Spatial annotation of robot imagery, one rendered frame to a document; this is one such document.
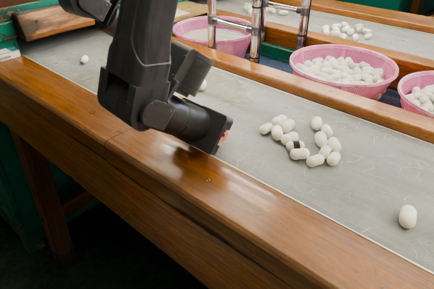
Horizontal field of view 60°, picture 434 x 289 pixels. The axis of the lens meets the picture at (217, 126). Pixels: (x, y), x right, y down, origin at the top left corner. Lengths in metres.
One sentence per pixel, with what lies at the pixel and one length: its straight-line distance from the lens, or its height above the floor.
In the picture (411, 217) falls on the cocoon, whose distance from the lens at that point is 0.59.
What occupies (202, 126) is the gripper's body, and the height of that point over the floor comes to 0.83.
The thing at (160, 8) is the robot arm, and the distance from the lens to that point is 0.44.
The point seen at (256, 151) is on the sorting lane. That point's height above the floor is 0.74.
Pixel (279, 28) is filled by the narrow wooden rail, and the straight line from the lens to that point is 1.27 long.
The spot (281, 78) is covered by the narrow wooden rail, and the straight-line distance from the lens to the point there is 0.91.
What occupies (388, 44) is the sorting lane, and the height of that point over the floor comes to 0.74.
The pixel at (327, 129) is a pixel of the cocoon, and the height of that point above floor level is 0.76.
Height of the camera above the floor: 1.14
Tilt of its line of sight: 32 degrees down
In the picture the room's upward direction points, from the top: straight up
